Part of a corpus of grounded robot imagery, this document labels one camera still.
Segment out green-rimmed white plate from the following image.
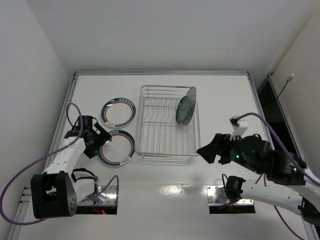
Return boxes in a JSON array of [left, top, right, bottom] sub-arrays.
[[97, 130, 135, 168], [100, 97, 137, 128]]

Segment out blue patterned green plate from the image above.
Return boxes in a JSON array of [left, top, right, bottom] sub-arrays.
[[175, 96, 189, 124]]

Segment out white plate with dark rim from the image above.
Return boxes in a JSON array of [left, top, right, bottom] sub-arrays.
[[183, 87, 197, 126]]

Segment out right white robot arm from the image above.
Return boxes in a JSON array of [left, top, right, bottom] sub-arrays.
[[197, 133, 320, 226]]

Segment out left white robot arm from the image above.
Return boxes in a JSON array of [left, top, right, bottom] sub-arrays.
[[30, 115, 112, 220]]

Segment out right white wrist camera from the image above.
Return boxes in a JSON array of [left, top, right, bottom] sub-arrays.
[[229, 116, 249, 140]]

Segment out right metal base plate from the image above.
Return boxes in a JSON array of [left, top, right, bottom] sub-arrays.
[[206, 185, 254, 207]]

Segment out metal base plate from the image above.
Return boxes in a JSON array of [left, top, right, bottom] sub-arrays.
[[94, 185, 118, 207], [206, 185, 254, 207]]

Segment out metal wire dish rack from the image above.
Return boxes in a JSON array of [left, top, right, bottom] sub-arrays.
[[135, 85, 201, 160]]

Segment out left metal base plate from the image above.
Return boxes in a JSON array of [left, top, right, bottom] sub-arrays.
[[94, 185, 118, 207]]

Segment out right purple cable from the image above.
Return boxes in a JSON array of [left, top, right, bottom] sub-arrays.
[[237, 112, 320, 240]]

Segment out black wall cable with plug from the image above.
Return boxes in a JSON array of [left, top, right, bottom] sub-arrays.
[[264, 73, 295, 118]]

